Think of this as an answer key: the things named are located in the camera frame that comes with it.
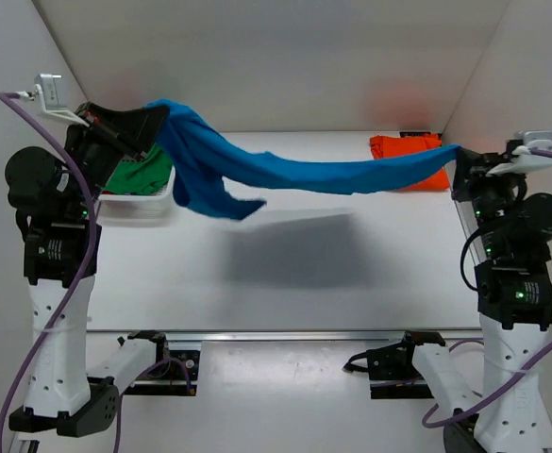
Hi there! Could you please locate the white plastic basket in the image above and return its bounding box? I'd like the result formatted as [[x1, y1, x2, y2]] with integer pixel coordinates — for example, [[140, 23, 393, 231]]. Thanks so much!
[[98, 167, 176, 225]]

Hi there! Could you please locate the folded orange t shirt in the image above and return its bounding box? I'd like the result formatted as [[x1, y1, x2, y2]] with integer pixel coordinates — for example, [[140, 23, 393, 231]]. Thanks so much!
[[369, 133, 449, 193]]

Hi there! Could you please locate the blue t shirt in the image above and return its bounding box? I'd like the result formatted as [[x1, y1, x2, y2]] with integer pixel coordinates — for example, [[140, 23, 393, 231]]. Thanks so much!
[[146, 99, 460, 221]]

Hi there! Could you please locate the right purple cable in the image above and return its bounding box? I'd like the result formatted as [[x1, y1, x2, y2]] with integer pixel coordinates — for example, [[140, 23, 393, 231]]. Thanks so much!
[[421, 146, 552, 428]]

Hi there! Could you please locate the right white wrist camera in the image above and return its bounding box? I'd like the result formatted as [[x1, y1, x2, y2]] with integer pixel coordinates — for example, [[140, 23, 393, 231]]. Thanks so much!
[[486, 130, 552, 176]]

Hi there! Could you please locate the purple cable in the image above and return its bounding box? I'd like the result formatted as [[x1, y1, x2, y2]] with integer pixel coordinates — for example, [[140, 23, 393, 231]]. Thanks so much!
[[0, 91, 196, 453], [421, 146, 552, 428]]

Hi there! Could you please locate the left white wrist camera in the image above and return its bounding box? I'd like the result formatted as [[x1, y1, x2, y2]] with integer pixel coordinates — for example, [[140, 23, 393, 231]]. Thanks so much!
[[18, 74, 88, 126]]

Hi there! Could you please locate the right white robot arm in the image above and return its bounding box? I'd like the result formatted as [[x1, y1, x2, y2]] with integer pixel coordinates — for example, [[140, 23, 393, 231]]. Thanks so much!
[[451, 148, 552, 452]]

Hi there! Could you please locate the black tag at back wall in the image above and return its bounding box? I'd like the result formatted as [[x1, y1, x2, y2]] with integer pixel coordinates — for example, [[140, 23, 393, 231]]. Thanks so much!
[[399, 131, 431, 138]]

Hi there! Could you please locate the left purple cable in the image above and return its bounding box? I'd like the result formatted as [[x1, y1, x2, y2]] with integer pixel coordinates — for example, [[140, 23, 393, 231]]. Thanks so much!
[[0, 91, 196, 453]]

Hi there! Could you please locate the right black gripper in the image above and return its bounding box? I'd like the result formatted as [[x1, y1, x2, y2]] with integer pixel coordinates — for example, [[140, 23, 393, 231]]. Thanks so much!
[[446, 146, 523, 254]]

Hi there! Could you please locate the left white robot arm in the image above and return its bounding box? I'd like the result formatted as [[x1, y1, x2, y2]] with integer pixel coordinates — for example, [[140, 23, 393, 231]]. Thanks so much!
[[5, 103, 171, 438]]

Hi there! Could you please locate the green t shirt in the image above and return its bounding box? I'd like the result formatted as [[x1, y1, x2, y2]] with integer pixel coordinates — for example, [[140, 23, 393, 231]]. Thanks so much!
[[103, 143, 173, 196]]

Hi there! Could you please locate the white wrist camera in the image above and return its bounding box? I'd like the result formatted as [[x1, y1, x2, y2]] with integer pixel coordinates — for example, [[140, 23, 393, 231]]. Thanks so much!
[[486, 130, 552, 176], [18, 74, 88, 126]]

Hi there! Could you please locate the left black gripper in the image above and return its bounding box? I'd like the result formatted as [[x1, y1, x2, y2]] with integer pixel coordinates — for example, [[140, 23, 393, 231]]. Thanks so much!
[[75, 81, 176, 195]]

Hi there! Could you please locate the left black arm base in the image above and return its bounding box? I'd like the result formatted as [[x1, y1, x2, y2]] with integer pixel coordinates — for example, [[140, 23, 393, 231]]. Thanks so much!
[[117, 330, 201, 396]]

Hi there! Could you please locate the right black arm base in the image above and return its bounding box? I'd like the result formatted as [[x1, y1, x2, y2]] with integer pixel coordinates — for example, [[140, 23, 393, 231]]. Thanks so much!
[[343, 330, 446, 400]]

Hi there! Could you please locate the aluminium rail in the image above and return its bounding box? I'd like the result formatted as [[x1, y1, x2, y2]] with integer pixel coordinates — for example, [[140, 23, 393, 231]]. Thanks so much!
[[90, 208, 478, 341]]

